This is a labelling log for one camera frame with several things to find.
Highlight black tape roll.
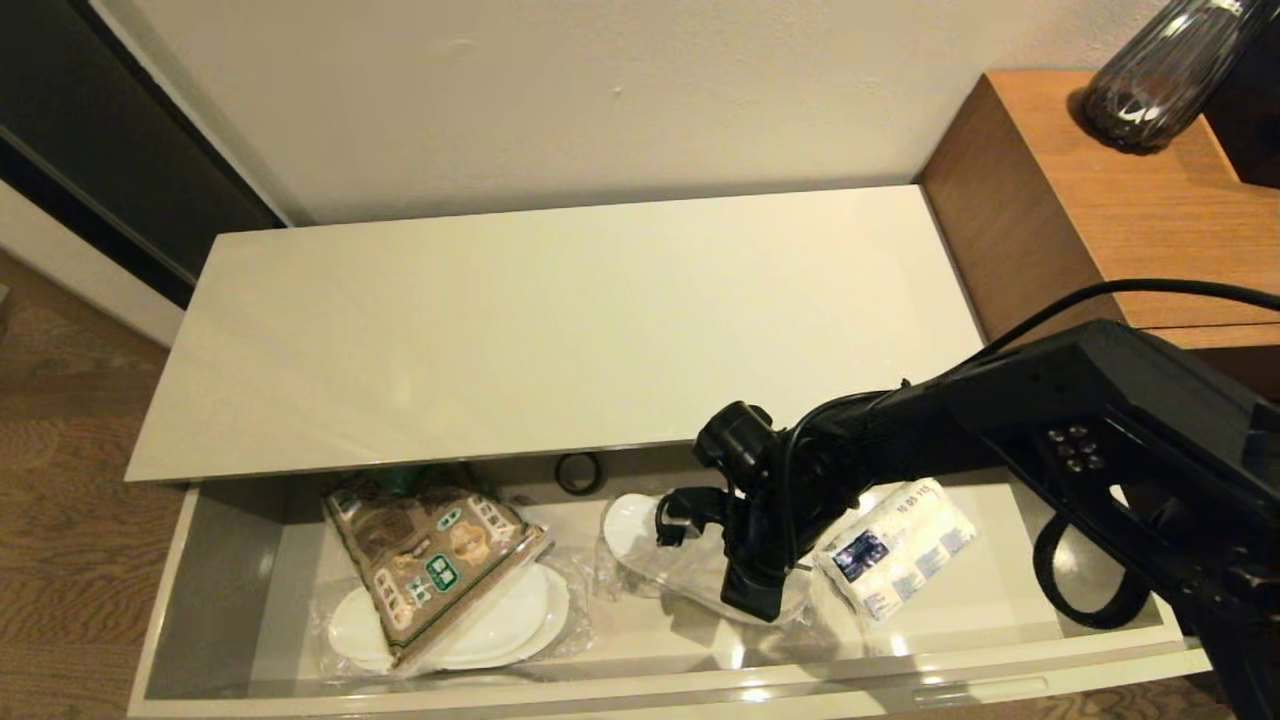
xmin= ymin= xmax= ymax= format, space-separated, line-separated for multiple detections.
xmin=556 ymin=451 xmax=604 ymax=494

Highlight dark glass vase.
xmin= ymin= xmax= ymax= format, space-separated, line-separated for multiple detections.
xmin=1078 ymin=0 xmax=1251 ymax=154

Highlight white slippers in crinkled wrap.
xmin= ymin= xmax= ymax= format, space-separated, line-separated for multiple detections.
xmin=318 ymin=555 xmax=593 ymax=676

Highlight black box on desk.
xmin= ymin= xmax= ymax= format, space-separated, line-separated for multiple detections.
xmin=1200 ymin=0 xmax=1280 ymax=189

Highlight white tissue pack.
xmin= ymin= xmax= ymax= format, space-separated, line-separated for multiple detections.
xmin=815 ymin=477 xmax=979 ymax=623

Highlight dark sliding door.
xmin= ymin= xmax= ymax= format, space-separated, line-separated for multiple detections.
xmin=0 ymin=0 xmax=286 ymax=311

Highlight wooden side cabinet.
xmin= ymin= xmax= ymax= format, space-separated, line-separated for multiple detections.
xmin=917 ymin=70 xmax=1280 ymax=401

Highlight white slippers with paper tag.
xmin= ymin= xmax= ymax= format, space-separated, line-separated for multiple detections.
xmin=600 ymin=492 xmax=816 ymax=626

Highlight green label snack bag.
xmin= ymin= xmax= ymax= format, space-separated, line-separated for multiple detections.
xmin=322 ymin=470 xmax=554 ymax=669

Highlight cream white drawer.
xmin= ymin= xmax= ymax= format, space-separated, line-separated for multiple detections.
xmin=125 ymin=415 xmax=1216 ymax=720

